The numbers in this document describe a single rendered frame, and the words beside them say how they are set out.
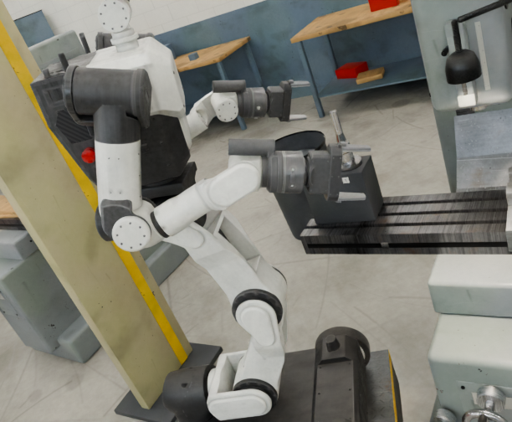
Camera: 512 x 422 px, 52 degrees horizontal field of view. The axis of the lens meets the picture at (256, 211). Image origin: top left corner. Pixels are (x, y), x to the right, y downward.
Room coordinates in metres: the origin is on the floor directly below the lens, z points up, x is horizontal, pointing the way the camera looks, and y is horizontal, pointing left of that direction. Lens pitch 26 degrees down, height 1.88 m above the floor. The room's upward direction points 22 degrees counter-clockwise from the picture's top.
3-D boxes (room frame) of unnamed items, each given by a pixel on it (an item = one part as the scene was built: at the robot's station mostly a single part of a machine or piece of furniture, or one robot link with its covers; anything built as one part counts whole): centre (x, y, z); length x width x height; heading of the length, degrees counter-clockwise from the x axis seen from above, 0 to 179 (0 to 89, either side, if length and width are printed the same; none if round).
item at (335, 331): (1.48, -0.10, 0.50); 0.20 x 0.05 x 0.20; 71
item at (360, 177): (1.61, -0.30, 1.05); 0.22 x 0.12 x 0.20; 54
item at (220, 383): (1.32, 0.25, 0.68); 0.21 x 0.20 x 0.13; 71
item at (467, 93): (1.21, -0.60, 1.45); 0.04 x 0.04 x 0.21; 52
